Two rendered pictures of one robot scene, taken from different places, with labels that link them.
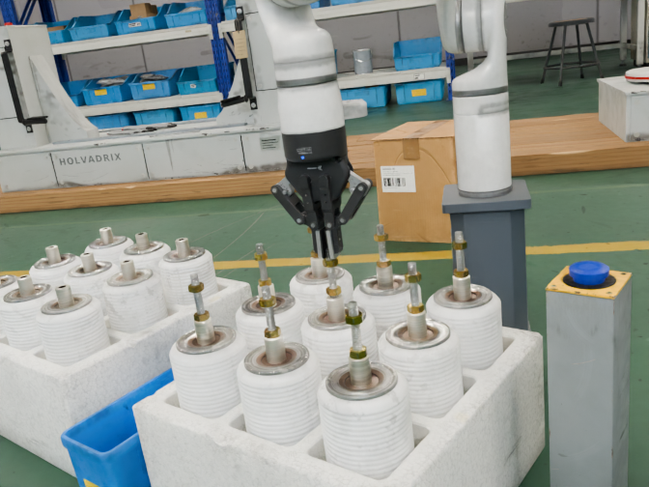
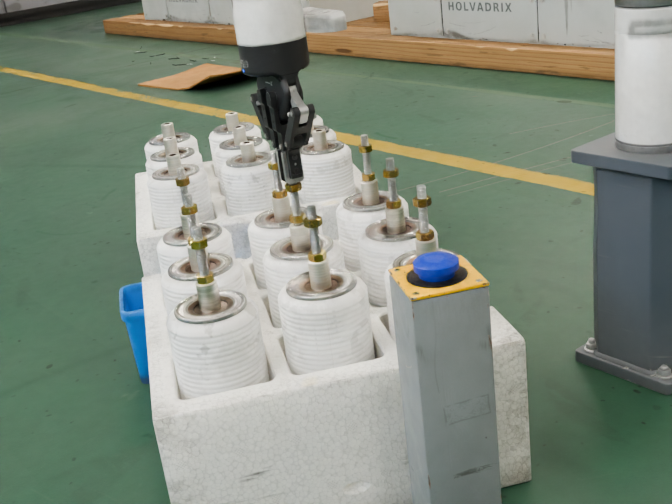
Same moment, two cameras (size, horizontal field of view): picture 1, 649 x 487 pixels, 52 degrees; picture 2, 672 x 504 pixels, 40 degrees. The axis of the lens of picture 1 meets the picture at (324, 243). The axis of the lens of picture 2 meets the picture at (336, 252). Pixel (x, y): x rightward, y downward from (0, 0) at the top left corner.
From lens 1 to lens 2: 0.69 m
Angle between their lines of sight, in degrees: 38
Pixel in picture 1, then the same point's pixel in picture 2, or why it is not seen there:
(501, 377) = not seen: hidden behind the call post
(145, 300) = (248, 187)
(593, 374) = (412, 383)
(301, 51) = not seen: outside the picture
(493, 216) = (630, 180)
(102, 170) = (490, 23)
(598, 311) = (407, 311)
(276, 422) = not seen: hidden behind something
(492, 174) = (641, 121)
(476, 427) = (331, 399)
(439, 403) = (310, 362)
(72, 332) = (166, 200)
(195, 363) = (162, 252)
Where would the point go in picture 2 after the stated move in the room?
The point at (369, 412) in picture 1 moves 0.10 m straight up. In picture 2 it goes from (180, 333) to (162, 241)
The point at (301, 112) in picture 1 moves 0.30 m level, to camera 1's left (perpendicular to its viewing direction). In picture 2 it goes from (238, 23) to (64, 26)
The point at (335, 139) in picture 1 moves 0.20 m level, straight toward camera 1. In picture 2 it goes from (271, 56) to (119, 102)
